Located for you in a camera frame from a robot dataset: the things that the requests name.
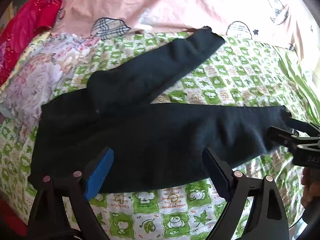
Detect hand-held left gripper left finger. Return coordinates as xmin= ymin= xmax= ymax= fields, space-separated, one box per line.
xmin=27 ymin=147 xmax=115 ymax=240

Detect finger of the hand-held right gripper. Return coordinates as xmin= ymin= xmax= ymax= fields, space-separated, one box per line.
xmin=286 ymin=117 xmax=320 ymax=137
xmin=266 ymin=126 xmax=300 ymax=146

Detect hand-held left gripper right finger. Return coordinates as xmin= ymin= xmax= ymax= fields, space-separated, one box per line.
xmin=201 ymin=147 xmax=290 ymax=240

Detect dark navy pants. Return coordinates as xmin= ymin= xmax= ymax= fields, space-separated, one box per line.
xmin=27 ymin=26 xmax=293 ymax=194

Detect person's right hand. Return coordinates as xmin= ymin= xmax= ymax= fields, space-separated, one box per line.
xmin=301 ymin=166 xmax=320 ymax=208

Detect green checkered bed sheet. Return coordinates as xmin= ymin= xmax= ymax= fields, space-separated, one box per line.
xmin=0 ymin=31 xmax=320 ymax=240

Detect pale floral cloth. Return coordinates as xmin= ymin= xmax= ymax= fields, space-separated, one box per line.
xmin=0 ymin=31 xmax=100 ymax=135

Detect red sequined cloth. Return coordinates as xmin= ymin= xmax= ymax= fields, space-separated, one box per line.
xmin=0 ymin=0 xmax=67 ymax=85

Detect pink printed quilt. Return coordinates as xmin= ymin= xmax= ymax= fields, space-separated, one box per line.
xmin=51 ymin=0 xmax=320 ymax=63

